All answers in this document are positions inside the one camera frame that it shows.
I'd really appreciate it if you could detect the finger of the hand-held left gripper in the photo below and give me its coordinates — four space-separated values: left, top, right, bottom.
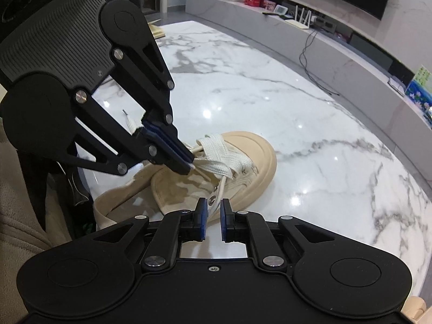
57 89 189 177
111 36 196 172

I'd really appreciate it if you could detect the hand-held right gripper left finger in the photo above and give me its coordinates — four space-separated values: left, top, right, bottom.
87 197 208 271

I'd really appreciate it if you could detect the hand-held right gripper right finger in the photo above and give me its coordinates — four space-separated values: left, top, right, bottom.
220 198 350 269

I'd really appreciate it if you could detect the white shoelace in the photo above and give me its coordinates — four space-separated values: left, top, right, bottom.
122 109 261 210

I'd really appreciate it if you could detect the beige canvas shoe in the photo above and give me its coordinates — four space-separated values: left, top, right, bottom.
93 131 278 234

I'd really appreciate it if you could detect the beige flat pad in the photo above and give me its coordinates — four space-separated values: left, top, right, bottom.
148 23 166 40

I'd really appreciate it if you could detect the person's beige fleece clothing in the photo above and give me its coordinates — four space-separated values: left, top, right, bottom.
0 131 73 324

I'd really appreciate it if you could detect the white router with antennas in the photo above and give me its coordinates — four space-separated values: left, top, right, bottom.
287 5 313 30

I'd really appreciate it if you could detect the beige rounded object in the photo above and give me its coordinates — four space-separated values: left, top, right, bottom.
406 295 426 324

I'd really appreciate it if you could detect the white tablet device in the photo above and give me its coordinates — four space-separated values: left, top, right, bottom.
386 76 406 95

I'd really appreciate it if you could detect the lotus painting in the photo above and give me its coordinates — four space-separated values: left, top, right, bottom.
403 66 432 109

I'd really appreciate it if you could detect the black cable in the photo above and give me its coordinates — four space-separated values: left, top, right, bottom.
299 29 340 96

